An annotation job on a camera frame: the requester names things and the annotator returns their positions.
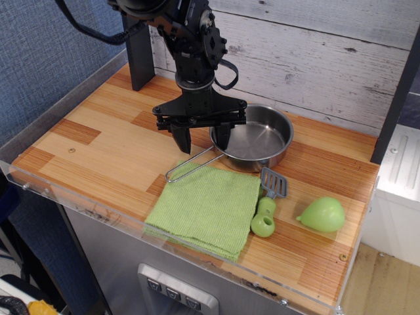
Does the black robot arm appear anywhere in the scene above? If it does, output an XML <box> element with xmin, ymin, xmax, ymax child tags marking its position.
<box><xmin>109</xmin><ymin>1</ymin><xmax>247</xmax><ymax>154</ymax></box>

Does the green cloth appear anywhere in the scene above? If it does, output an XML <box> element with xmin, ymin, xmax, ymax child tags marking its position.
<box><xmin>145</xmin><ymin>167</ymin><xmax>261</xmax><ymax>262</ymax></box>

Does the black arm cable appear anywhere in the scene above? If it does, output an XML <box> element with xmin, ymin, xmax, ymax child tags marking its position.
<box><xmin>54</xmin><ymin>0</ymin><xmax>239</xmax><ymax>90</ymax></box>

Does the white aluminium rail block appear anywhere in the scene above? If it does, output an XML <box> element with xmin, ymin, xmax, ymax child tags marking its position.
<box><xmin>377</xmin><ymin>125</ymin><xmax>419</xmax><ymax>201</ymax></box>

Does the right dark post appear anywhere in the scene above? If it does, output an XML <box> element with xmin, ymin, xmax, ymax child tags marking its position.
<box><xmin>370</xmin><ymin>30</ymin><xmax>419</xmax><ymax>165</ymax></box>

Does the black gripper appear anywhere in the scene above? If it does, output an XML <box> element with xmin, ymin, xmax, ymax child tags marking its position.
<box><xmin>152</xmin><ymin>87</ymin><xmax>247</xmax><ymax>154</ymax></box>

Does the grey spatula green handle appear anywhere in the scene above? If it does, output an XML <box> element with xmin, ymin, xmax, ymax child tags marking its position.
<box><xmin>251</xmin><ymin>167</ymin><xmax>288</xmax><ymax>238</ymax></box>

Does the steel pan with wire handle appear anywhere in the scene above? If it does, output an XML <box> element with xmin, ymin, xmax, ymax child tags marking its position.
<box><xmin>165</xmin><ymin>104</ymin><xmax>294</xmax><ymax>183</ymax></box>

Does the green plastic pear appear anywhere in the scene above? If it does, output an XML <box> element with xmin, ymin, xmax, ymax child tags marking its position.
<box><xmin>296</xmin><ymin>197</ymin><xmax>345</xmax><ymax>232</ymax></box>

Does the clear acrylic table guard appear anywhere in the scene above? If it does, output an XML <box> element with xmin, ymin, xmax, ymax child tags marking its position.
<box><xmin>0</xmin><ymin>49</ymin><xmax>381</xmax><ymax>315</ymax></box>

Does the steel cabinet front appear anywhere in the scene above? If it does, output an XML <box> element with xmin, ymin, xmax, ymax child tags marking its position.
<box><xmin>65</xmin><ymin>207</ymin><xmax>298</xmax><ymax>314</ymax></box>

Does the grey button panel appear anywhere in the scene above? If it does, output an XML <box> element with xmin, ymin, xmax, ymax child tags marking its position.
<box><xmin>137</xmin><ymin>262</ymin><xmax>219</xmax><ymax>314</ymax></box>

